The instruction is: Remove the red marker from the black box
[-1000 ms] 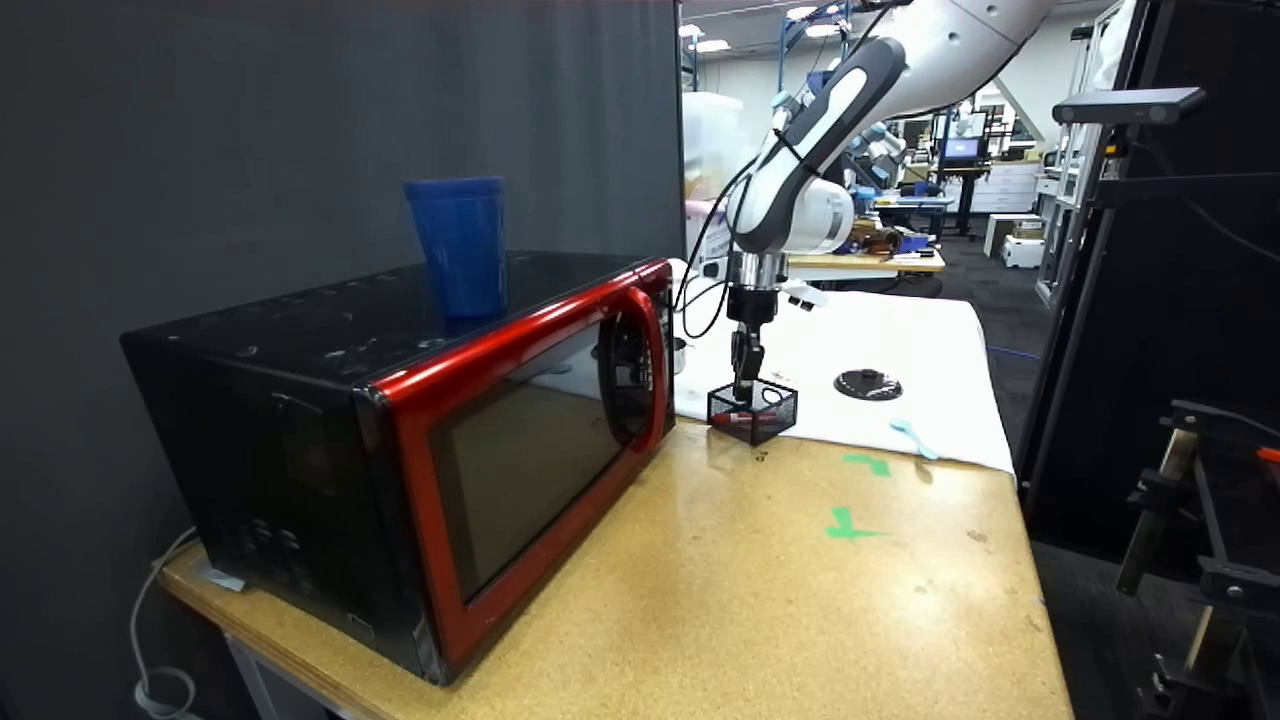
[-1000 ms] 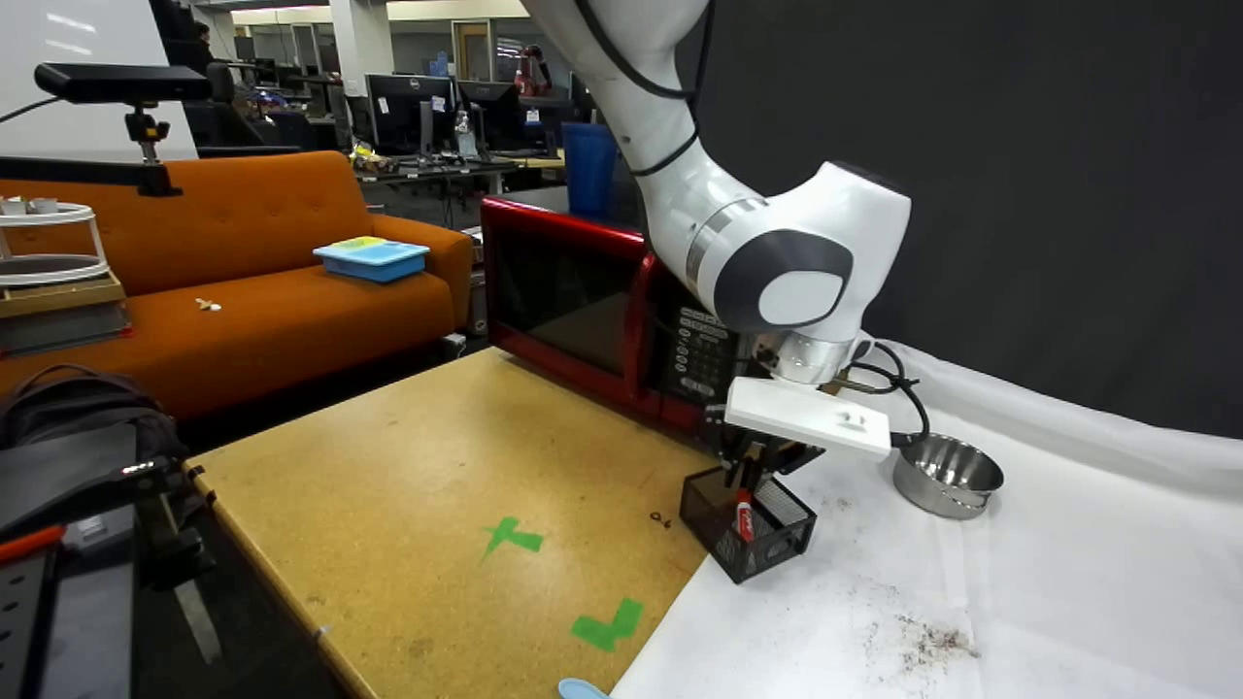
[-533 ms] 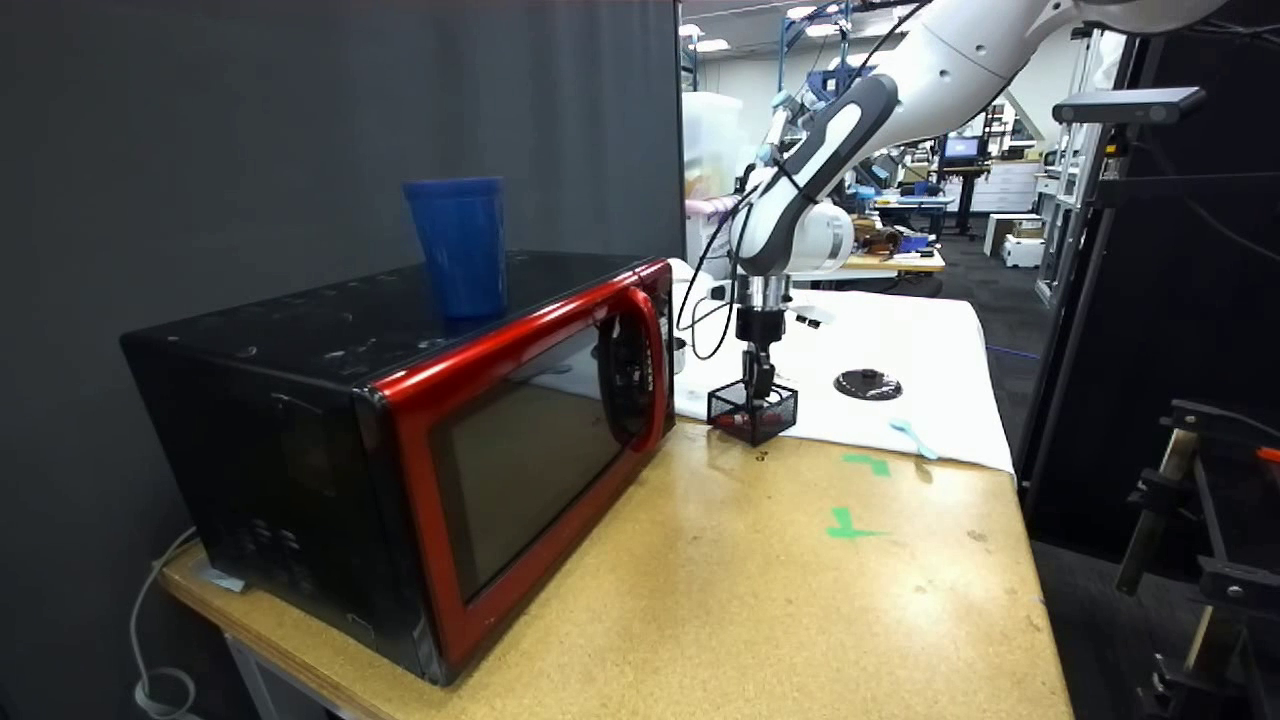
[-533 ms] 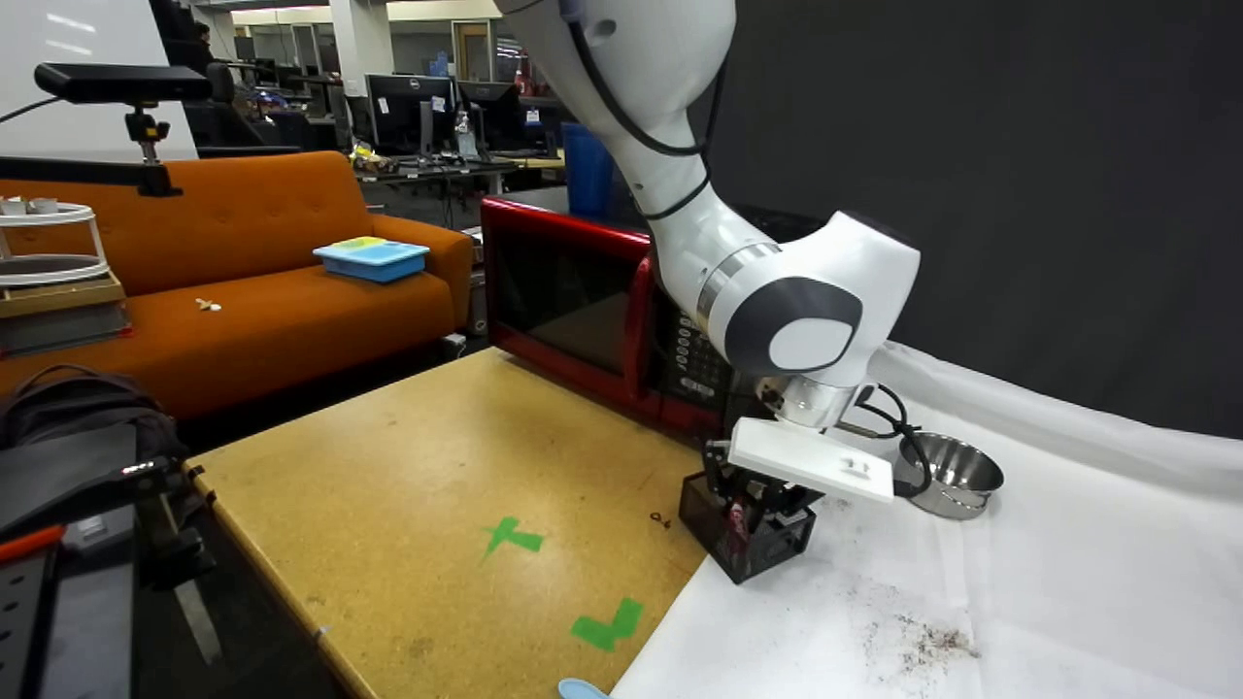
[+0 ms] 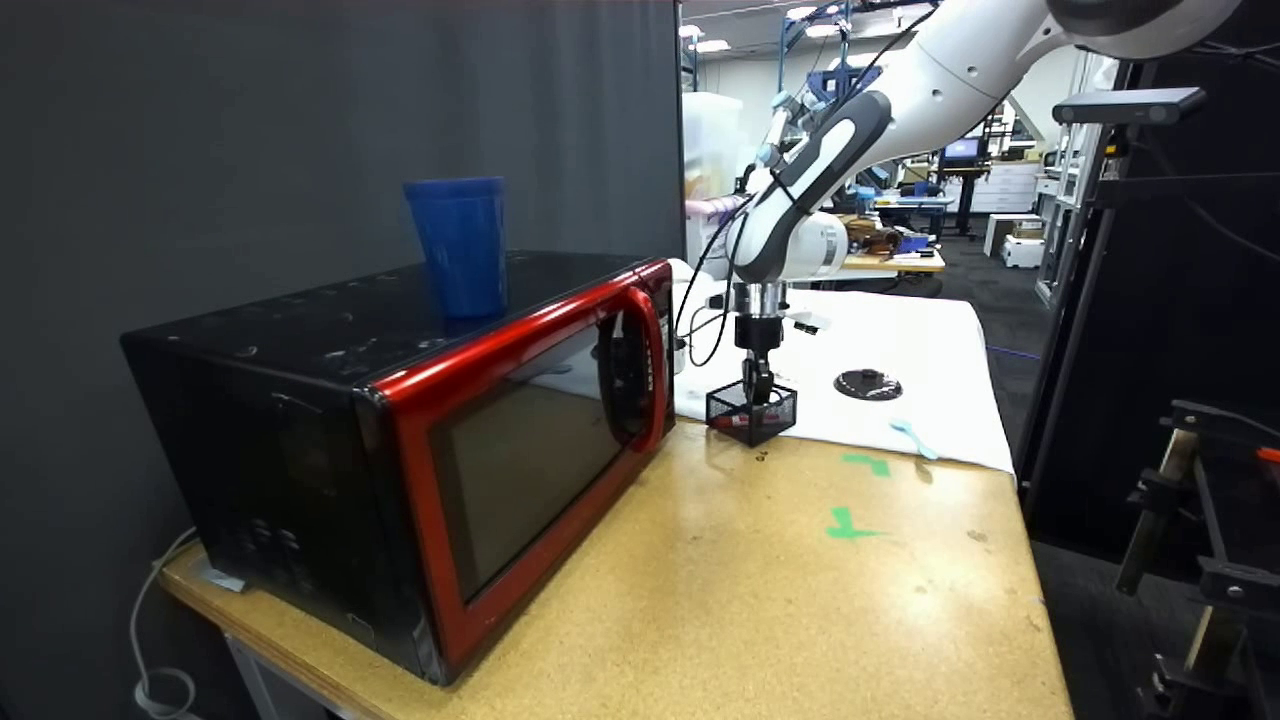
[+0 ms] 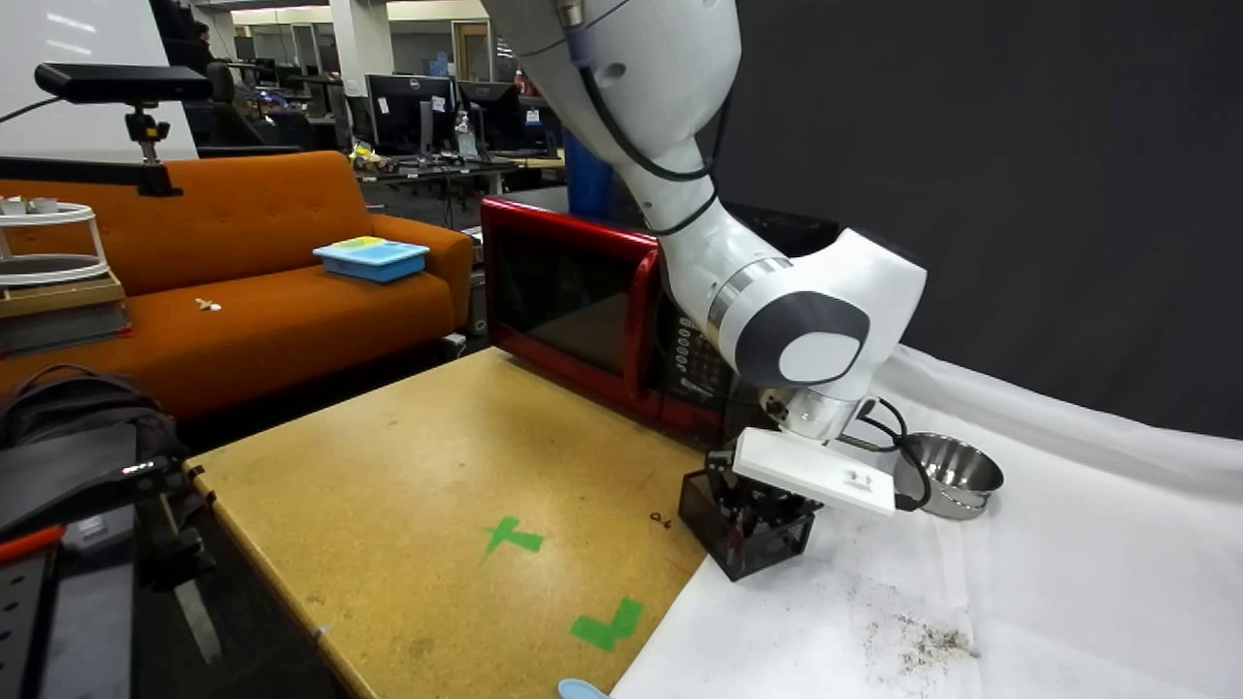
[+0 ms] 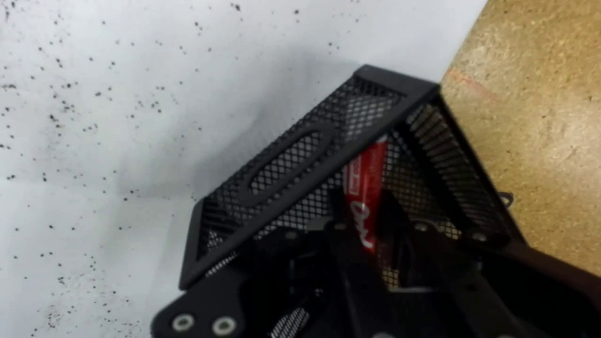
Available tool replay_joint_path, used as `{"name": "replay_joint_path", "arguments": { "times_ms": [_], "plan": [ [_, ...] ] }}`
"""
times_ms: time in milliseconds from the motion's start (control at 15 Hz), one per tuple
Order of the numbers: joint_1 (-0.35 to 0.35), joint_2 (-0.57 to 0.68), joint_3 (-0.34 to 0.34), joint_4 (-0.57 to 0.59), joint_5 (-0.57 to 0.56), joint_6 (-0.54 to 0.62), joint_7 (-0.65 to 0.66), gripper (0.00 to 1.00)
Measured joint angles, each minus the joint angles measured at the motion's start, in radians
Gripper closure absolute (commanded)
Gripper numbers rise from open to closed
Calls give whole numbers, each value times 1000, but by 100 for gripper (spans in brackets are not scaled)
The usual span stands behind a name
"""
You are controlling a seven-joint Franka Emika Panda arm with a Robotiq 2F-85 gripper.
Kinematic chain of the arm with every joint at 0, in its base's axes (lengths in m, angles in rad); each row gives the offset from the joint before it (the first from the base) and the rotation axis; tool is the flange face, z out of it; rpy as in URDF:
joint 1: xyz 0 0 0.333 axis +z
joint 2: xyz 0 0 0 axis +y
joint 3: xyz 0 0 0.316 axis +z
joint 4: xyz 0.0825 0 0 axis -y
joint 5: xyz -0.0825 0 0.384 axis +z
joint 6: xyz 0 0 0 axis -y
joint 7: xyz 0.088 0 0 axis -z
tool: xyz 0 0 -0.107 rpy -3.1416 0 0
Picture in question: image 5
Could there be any black round disc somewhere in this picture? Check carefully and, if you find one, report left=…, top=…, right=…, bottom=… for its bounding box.
left=831, top=364, right=909, bottom=405

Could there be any background wooden work table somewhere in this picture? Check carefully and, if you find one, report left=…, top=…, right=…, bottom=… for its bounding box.
left=797, top=246, right=953, bottom=294

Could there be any green tape cross mark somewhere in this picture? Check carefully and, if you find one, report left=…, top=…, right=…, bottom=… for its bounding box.
left=821, top=499, right=887, bottom=548

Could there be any blue plastic cup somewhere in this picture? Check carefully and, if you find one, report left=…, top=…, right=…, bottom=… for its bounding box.
left=401, top=177, right=513, bottom=327

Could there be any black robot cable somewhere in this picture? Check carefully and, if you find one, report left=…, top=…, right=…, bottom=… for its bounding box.
left=668, top=198, right=751, bottom=371

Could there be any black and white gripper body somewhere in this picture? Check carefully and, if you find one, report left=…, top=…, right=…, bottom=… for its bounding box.
left=728, top=278, right=791, bottom=359

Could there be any white power cable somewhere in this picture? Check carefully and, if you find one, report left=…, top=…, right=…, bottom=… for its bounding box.
left=123, top=526, right=206, bottom=720

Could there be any grey bar camera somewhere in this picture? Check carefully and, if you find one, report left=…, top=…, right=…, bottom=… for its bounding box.
left=1048, top=85, right=1212, bottom=131

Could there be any green tape strip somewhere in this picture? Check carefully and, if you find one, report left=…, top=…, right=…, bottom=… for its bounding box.
left=841, top=450, right=897, bottom=486

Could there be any black panel stand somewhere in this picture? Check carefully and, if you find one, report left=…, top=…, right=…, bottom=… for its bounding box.
left=1016, top=24, right=1280, bottom=568

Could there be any red and black microwave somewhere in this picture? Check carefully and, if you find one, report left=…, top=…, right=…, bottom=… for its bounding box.
left=117, top=251, right=680, bottom=688

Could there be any black wire mesh box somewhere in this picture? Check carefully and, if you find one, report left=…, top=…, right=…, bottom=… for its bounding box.
left=703, top=371, right=806, bottom=451

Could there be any white cloth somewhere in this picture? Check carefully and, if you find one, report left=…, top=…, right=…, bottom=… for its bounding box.
left=663, top=258, right=1021, bottom=481

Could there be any black tripod clamp rig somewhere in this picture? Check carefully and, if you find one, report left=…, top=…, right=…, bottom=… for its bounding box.
left=1108, top=398, right=1280, bottom=720

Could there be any white background box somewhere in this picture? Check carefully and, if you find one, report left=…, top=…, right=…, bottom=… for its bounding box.
left=1002, top=217, right=1054, bottom=278

